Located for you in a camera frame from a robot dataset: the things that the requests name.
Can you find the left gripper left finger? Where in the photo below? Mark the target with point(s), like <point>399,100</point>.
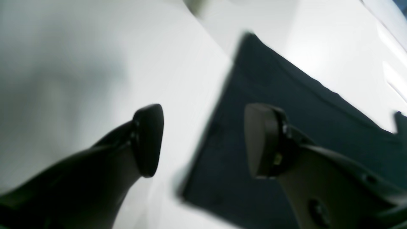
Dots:
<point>87,189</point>

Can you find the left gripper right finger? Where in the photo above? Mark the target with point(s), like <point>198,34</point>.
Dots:
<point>325,189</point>

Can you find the black T-shirt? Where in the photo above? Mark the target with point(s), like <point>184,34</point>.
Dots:
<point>220,181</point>

